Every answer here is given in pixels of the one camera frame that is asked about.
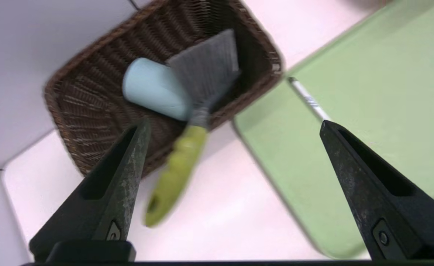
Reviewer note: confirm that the dark brown wicker basket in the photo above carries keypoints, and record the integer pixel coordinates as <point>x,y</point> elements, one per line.
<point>91,111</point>

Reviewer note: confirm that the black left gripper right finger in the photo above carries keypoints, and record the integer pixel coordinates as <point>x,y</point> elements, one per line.
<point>386,207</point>

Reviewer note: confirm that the light green plastic tray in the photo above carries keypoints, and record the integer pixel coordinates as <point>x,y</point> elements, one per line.
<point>368,74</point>

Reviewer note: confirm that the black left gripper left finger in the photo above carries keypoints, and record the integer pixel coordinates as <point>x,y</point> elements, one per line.
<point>106,207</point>

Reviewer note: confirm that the white pen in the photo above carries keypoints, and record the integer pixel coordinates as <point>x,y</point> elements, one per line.
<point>307,98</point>

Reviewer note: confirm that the blue-grey plastic cup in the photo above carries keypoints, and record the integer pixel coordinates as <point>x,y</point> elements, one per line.
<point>147,87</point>

